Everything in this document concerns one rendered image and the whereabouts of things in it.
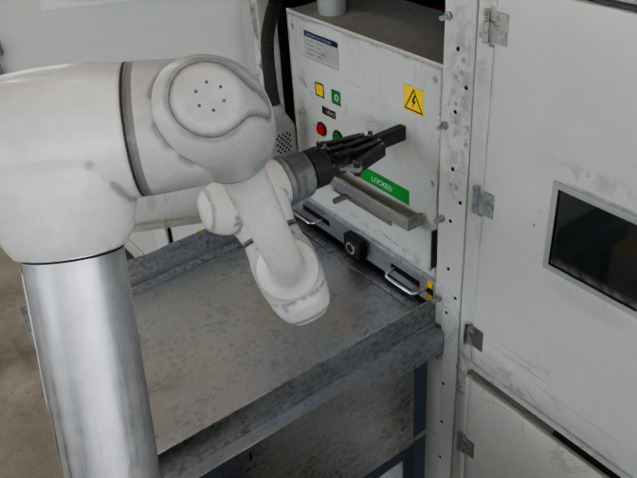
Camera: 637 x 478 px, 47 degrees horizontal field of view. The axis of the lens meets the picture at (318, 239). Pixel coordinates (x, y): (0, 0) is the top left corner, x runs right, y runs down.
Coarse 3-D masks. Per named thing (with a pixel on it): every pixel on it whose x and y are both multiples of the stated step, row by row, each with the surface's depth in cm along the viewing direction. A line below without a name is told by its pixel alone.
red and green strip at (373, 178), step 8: (360, 176) 163; (368, 176) 161; (376, 176) 158; (376, 184) 159; (384, 184) 157; (392, 184) 155; (392, 192) 156; (400, 192) 153; (408, 192) 151; (400, 200) 155; (408, 200) 152
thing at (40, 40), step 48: (0, 0) 160; (48, 0) 159; (96, 0) 160; (144, 0) 165; (192, 0) 166; (240, 0) 165; (0, 48) 163; (48, 48) 167; (96, 48) 169; (144, 48) 171; (192, 48) 172; (240, 48) 174; (192, 192) 193
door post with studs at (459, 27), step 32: (448, 0) 117; (448, 32) 120; (448, 64) 123; (448, 96) 126; (448, 128) 129; (448, 160) 131; (448, 192) 134; (448, 224) 138; (448, 256) 142; (448, 288) 146; (448, 320) 150; (448, 352) 154; (448, 384) 159; (448, 416) 164; (448, 448) 169
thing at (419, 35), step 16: (352, 0) 165; (368, 0) 165; (384, 0) 164; (400, 0) 163; (304, 16) 158; (320, 16) 157; (336, 16) 156; (352, 16) 156; (368, 16) 155; (384, 16) 154; (400, 16) 154; (416, 16) 153; (432, 16) 152; (352, 32) 146; (368, 32) 147; (384, 32) 146; (400, 32) 145; (416, 32) 145; (432, 32) 144; (400, 48) 137; (416, 48) 137; (432, 48) 137
